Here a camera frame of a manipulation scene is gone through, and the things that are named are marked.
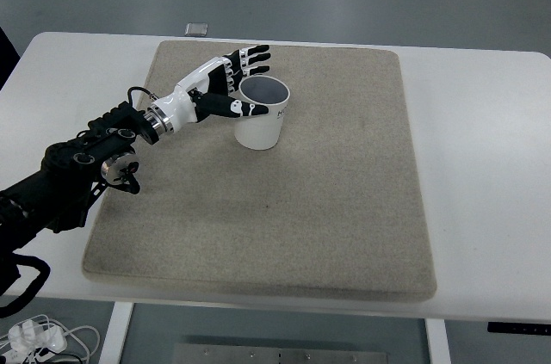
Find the white table leg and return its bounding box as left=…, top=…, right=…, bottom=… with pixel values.
left=99, top=301, right=135, bottom=364
left=423, top=318, right=452, bottom=364

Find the white ribbed cup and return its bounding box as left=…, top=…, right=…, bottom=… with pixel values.
left=232, top=75, right=292, bottom=151

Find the white cable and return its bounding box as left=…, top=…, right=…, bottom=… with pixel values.
left=0, top=313, right=102, bottom=364

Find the white and black hand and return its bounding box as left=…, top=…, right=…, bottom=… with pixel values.
left=151, top=44, right=272, bottom=133

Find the white power strip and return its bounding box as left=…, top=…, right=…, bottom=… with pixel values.
left=7, top=319, right=69, bottom=355

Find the black table control panel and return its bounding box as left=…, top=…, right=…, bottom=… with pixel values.
left=486, top=321, right=551, bottom=335

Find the beige felt mat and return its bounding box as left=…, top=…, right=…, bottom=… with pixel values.
left=81, top=40, right=438, bottom=306

